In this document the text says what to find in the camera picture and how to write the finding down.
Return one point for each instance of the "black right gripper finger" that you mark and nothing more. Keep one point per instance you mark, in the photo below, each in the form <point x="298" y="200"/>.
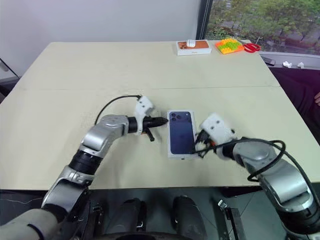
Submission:
<point x="197" y="138"/>
<point x="201" y="153"/>

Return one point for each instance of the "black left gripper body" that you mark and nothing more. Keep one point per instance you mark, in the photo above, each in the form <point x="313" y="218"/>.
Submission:
<point x="148" y="122"/>

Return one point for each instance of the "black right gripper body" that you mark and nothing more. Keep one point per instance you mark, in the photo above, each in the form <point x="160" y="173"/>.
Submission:
<point x="206" y="145"/>

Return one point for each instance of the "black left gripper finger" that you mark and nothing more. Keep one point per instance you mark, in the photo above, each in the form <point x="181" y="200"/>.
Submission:
<point x="160" y="122"/>
<point x="150" y="135"/>

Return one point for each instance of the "white phone box base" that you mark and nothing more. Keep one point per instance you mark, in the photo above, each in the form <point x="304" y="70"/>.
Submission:
<point x="181" y="135"/>

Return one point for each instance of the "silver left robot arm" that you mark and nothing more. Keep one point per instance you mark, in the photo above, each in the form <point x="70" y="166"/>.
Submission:
<point x="100" y="135"/>

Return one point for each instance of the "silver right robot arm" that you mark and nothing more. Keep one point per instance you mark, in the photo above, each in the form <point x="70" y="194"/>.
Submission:
<point x="262" y="155"/>

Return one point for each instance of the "orange topped white box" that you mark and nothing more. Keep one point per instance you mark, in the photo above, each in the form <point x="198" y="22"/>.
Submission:
<point x="195" y="50"/>

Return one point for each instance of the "bystander bare hand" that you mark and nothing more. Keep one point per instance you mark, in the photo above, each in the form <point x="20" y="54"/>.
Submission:
<point x="317" y="98"/>

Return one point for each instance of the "dark rounded shape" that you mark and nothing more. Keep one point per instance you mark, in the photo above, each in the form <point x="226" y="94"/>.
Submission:
<point x="188" y="215"/>

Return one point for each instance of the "white earbuds case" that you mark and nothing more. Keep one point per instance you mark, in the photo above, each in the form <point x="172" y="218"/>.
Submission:
<point x="191" y="42"/>

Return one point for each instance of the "colourful building block plate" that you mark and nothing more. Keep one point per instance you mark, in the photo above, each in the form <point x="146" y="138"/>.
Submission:
<point x="228" y="46"/>

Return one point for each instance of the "small dark object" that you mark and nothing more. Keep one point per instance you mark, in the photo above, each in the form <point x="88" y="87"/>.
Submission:
<point x="268" y="61"/>

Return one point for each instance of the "red scissors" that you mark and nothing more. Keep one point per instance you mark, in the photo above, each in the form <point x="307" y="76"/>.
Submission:
<point x="252" y="47"/>

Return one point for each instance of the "white crumpled paper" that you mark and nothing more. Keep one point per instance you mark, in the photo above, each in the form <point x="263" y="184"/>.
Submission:
<point x="300" y="65"/>
<point x="287" y="64"/>

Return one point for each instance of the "grey side ledge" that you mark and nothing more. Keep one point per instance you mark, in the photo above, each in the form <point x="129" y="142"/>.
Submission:
<point x="307" y="57"/>

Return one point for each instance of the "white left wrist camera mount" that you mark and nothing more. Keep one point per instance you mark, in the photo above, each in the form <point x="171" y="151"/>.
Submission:
<point x="143" y="105"/>

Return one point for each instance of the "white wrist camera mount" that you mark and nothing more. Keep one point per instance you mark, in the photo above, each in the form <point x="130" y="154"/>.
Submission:
<point x="143" y="105"/>
<point x="217" y="127"/>

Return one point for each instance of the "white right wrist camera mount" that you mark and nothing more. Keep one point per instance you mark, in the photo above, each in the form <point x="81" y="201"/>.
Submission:
<point x="217" y="127"/>

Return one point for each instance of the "black metal bracket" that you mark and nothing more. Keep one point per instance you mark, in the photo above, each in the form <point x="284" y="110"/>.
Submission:
<point x="97" y="220"/>
<point x="230" y="220"/>

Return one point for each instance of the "black window frame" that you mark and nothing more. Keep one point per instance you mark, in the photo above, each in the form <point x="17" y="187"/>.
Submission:
<point x="204" y="20"/>

